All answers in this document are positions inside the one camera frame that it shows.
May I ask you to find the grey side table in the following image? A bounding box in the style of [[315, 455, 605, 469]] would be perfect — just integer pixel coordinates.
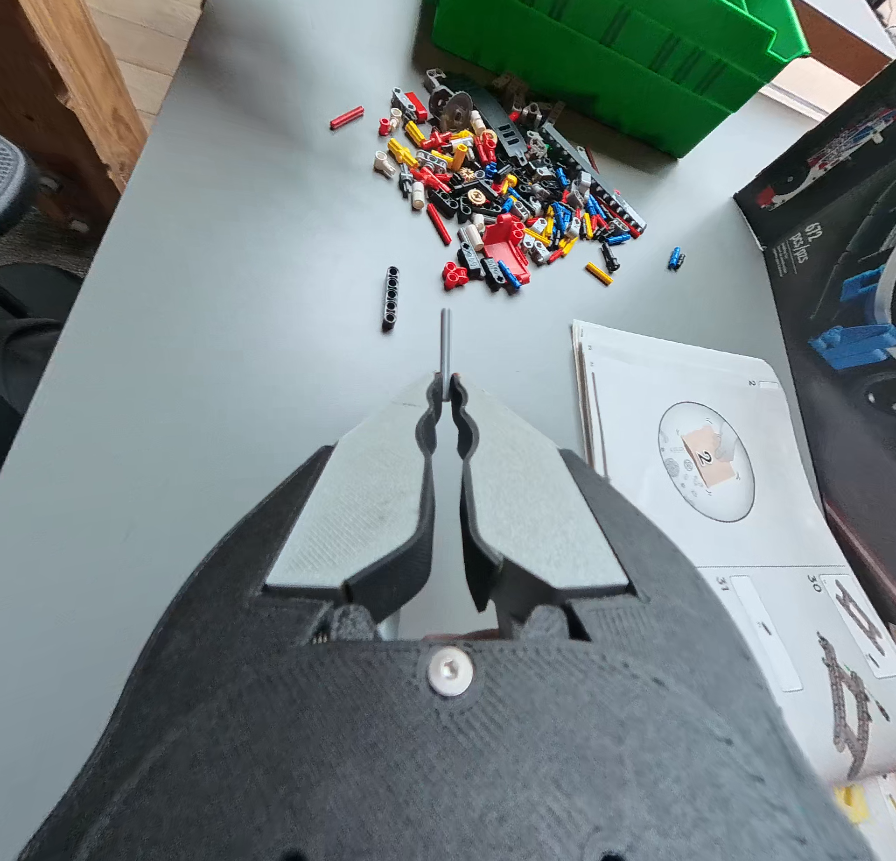
[[787, 0, 896, 88]]

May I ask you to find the green plastic bin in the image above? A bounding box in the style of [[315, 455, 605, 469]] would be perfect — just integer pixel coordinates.
[[418, 0, 812, 159]]

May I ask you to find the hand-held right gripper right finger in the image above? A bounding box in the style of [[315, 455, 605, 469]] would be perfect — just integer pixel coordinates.
[[448, 373, 631, 638]]

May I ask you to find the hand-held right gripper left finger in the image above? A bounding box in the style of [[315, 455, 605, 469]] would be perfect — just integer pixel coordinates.
[[265, 374, 445, 624]]

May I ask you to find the lego instruction booklet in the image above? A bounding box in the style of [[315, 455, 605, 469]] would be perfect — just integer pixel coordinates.
[[570, 319, 896, 834]]

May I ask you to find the dark grey mesh object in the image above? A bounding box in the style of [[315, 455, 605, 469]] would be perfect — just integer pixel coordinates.
[[0, 136, 41, 236]]

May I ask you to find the wooden furniture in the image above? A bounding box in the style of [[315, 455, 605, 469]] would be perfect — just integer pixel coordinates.
[[0, 0, 148, 232]]

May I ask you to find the black lego set box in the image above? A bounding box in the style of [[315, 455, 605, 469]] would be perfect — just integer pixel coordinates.
[[734, 63, 896, 624]]

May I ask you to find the pile of mixed lego pieces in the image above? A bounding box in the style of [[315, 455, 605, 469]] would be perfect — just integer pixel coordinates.
[[371, 66, 648, 293]]

